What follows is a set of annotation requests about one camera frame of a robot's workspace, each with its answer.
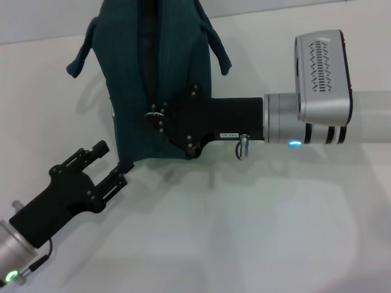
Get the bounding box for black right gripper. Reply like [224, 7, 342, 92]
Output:
[143, 84, 265, 159]

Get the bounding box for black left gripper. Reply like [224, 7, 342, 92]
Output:
[9, 140, 136, 248]

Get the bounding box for dark teal fabric lunch bag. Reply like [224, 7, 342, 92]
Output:
[66, 0, 232, 162]

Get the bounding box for right arm cable with connector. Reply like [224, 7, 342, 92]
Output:
[234, 133, 250, 160]

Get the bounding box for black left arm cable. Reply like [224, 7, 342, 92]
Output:
[18, 239, 54, 273]

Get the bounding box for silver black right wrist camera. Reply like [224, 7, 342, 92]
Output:
[294, 29, 354, 126]

